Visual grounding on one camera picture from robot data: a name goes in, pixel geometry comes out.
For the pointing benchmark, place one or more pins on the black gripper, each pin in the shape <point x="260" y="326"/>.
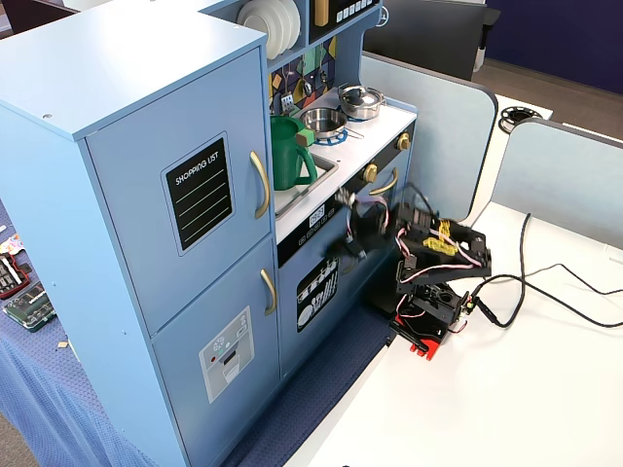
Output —
<point x="359" y="229"/>

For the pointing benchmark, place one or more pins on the blue door with shopping list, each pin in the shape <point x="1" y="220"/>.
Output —
<point x="136" y="219"/>

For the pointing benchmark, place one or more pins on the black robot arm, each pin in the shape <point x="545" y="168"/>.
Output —
<point x="467" y="243"/>

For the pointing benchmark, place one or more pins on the blue oven door with window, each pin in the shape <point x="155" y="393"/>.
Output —
<point x="403" y="168"/>

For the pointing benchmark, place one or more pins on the blue door with dishwasher print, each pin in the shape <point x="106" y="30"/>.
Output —
<point x="292" y="350"/>

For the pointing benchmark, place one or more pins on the open steel pan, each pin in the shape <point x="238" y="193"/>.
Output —
<point x="323" y="121"/>

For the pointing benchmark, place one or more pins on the blue door with dispenser print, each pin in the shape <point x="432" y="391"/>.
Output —
<point x="175" y="379"/>

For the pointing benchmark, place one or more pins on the black microwave door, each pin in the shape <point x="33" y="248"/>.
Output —
<point x="350" y="19"/>

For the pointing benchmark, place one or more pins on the dark brown cabinet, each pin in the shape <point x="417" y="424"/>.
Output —
<point x="29" y="14"/>

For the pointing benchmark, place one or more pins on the grey sink basin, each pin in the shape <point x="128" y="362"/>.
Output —
<point x="311" y="187"/>

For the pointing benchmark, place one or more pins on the gold oven knob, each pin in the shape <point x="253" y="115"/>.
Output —
<point x="371" y="171"/>
<point x="403" y="141"/>

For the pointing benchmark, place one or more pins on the green plastic pitcher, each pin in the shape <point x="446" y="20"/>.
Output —
<point x="287" y="160"/>

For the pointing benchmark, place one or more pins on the red table clamp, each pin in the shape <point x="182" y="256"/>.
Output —
<point x="428" y="350"/>

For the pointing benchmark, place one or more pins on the light grey desk partition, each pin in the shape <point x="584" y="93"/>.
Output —
<point x="438" y="146"/>
<point x="560" y="185"/>

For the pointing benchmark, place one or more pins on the steel pot with lid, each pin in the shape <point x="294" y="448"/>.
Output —
<point x="361" y="101"/>

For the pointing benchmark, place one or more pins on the steel toy spatula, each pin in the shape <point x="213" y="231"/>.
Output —
<point x="287" y="103"/>

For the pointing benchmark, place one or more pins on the steel toy ladle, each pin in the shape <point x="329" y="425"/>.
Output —
<point x="307" y="86"/>

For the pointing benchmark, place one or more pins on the steel toy whisk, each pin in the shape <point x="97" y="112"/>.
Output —
<point x="322" y="75"/>

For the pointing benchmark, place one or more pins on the black filament spool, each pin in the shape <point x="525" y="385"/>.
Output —
<point x="518" y="117"/>

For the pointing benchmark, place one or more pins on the black monitor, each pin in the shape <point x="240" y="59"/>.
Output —
<point x="428" y="34"/>

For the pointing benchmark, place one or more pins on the white toy plate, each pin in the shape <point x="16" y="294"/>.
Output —
<point x="255" y="22"/>
<point x="296" y="19"/>
<point x="286" y="24"/>

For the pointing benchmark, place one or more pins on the blue wooden toy kitchen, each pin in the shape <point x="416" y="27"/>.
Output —
<point x="121" y="73"/>

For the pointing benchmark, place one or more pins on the green socket set case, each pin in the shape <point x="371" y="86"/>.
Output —
<point x="31" y="309"/>

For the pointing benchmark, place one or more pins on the blue mesh cloth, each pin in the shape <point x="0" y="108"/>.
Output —
<point x="48" y="389"/>

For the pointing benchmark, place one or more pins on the colourful patterned item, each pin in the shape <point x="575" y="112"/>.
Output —
<point x="10" y="244"/>

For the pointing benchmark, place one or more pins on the red black bit set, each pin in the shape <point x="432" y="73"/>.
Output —
<point x="10" y="277"/>

